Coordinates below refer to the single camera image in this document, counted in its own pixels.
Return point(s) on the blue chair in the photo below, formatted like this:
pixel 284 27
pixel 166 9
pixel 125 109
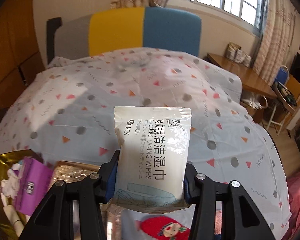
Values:
pixel 281 75

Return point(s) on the printed bed cover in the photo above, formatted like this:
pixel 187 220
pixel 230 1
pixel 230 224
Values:
pixel 115 85

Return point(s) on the dark bed post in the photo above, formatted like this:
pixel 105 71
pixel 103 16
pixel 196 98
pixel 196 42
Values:
pixel 52 40

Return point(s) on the black tool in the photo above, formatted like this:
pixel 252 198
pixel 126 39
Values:
pixel 288 95

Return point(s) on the red plush ornament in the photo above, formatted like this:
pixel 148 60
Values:
pixel 160 228

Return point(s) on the white folding stand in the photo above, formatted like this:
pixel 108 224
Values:
pixel 282 110

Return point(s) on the grey yellow blue headboard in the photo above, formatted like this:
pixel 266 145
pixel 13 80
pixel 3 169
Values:
pixel 140 30

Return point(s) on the white container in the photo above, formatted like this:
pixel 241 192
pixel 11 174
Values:
pixel 245 57

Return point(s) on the purple carton box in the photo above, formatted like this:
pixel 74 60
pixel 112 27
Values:
pixel 35 185

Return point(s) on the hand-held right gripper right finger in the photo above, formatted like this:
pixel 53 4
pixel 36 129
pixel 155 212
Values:
pixel 192 185

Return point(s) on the brown box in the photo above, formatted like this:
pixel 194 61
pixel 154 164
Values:
pixel 232 52

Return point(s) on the wooden cabinet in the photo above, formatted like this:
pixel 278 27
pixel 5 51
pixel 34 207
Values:
pixel 296 87

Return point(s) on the white tote bag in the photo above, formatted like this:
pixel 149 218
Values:
pixel 252 102

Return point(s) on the pink ruffled bedding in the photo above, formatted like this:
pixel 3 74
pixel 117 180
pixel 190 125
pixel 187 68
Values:
pixel 298 205

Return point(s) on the ornate gold tissue box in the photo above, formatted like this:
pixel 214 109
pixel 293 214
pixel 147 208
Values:
pixel 72 170

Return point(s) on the wooden wardrobe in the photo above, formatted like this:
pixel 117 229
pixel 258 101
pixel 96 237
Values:
pixel 10 42

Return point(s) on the gold metal box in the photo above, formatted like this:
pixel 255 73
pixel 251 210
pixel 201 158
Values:
pixel 0 220

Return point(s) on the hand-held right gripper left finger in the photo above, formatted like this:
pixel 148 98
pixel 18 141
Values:
pixel 107 180

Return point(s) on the wooden side table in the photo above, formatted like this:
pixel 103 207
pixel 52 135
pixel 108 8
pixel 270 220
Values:
pixel 245 77

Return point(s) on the white wet wipes pack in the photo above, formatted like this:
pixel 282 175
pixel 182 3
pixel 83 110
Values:
pixel 152 142

